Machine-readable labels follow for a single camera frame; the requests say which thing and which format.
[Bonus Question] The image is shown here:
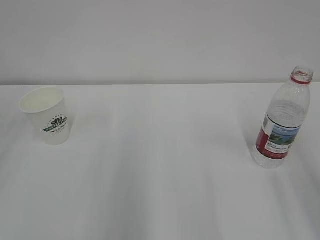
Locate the white paper coffee cup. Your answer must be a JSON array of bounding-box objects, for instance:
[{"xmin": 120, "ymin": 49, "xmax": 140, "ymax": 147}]
[{"xmin": 19, "ymin": 87, "xmax": 70, "ymax": 146}]

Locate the clear plastic water bottle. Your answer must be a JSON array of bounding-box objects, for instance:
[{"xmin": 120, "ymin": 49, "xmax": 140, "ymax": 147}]
[{"xmin": 251, "ymin": 66, "xmax": 314, "ymax": 169}]

